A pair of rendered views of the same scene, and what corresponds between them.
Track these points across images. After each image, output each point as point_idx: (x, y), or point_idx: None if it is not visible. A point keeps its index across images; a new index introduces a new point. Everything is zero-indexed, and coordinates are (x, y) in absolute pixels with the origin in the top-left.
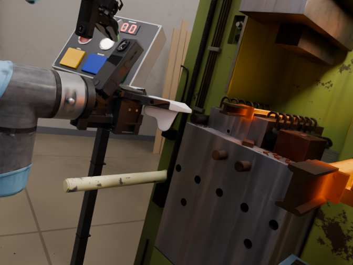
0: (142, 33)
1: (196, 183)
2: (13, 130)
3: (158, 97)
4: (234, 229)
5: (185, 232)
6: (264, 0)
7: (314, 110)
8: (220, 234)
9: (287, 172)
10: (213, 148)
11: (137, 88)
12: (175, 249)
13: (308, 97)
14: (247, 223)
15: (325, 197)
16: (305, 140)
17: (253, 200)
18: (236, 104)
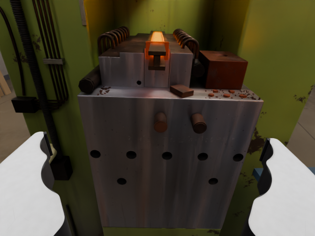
0: None
1: (131, 158)
2: None
3: (262, 204)
4: (195, 177)
5: (136, 202)
6: None
7: (157, 19)
8: (181, 187)
9: (248, 108)
10: (140, 114)
11: (32, 163)
12: (131, 218)
13: (148, 6)
14: (209, 167)
15: None
16: (242, 63)
17: (212, 147)
18: (154, 46)
